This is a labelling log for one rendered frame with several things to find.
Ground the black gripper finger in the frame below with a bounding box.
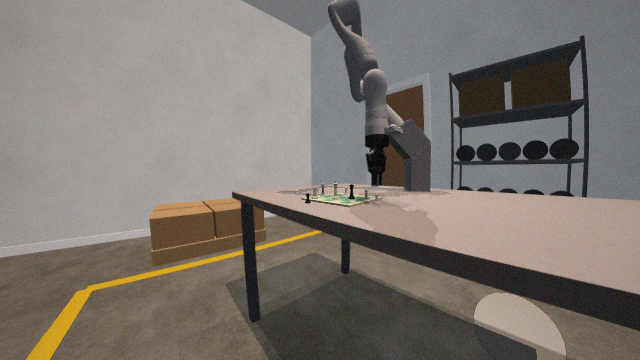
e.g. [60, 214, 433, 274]
[379, 153, 387, 186]
[366, 150, 382, 187]

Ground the green and white chessboard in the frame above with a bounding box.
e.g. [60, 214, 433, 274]
[309, 193, 375, 207]

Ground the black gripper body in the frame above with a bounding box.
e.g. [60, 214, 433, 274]
[365, 134, 389, 163]

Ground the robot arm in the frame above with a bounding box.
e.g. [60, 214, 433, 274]
[328, 0, 404, 136]

